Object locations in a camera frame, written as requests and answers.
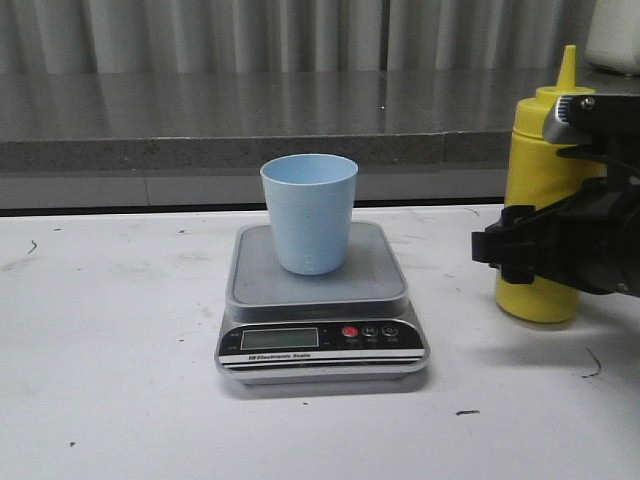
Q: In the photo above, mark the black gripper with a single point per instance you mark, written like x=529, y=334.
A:
x=589, y=241

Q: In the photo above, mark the yellow squeeze bottle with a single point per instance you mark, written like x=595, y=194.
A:
x=538, y=176

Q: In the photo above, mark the light blue plastic cup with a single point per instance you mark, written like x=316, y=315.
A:
x=310, y=199

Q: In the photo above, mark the silver electronic kitchen scale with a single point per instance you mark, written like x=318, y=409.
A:
x=355, y=323

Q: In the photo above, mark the grey stone counter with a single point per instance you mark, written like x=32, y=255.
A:
x=175, y=141

